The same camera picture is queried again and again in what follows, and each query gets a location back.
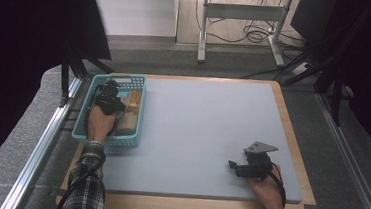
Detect white metal desk frame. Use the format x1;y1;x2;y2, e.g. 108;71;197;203
196;0;291;70

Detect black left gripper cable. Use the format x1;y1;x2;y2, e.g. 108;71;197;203
55;80;107;209

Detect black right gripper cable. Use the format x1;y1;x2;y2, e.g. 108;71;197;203
267;162;289;207

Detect aluminium rail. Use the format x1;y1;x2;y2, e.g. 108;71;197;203
309;93;371;209
0;72;83;209

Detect beige glove orange fingertips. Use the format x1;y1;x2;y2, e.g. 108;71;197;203
116;91;131;112
114;88;143;136

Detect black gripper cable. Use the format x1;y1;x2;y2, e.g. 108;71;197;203
267;162;289;207
55;80;107;209

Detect black tripod stand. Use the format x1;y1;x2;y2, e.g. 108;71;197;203
57;46;117;112
278;41;349;128

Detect tangle of black floor cables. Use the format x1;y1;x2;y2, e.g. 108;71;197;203
192;0;310;50

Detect white power strip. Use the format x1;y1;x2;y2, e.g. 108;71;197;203
290;61;310;78

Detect turquoise plastic basket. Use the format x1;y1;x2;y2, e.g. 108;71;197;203
70;70;149;150

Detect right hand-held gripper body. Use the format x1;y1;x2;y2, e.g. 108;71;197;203
241;140;279;182

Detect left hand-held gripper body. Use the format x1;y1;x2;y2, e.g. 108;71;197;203
92;78;129;118

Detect person's right hand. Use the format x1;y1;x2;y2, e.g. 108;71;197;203
245;163;291;209

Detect grey foam mat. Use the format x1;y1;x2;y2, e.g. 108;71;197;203
99;70;312;208

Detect person's left hand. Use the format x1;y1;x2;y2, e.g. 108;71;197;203
84;105;120;144

